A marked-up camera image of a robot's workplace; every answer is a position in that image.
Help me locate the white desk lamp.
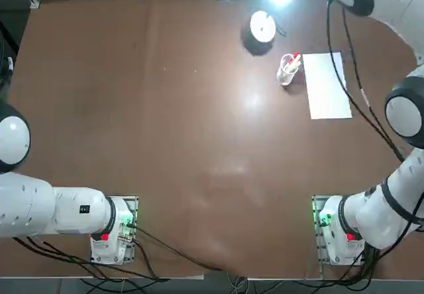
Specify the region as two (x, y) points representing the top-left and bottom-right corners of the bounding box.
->
(248, 0), (298, 45)

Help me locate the clear plastic pen cup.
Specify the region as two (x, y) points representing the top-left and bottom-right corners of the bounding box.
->
(276, 52), (303, 88)

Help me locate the white paper sheet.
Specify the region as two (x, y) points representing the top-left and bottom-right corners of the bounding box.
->
(302, 52), (352, 121)

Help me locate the long black base cable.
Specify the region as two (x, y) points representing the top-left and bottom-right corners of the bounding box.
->
(131, 224), (223, 272)

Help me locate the thick black cable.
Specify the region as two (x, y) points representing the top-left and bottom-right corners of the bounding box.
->
(325, 1), (405, 162)

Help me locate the black cable with white label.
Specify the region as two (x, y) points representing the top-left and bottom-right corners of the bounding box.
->
(341, 7), (407, 156)

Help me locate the black left arm cable bundle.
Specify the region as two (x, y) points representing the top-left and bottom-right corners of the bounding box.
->
(11, 236), (170, 283)

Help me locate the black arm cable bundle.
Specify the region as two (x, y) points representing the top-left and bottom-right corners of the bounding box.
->
(11, 236), (170, 283)
(331, 237), (398, 285)

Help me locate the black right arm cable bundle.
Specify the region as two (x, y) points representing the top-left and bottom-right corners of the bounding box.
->
(331, 237), (398, 285)

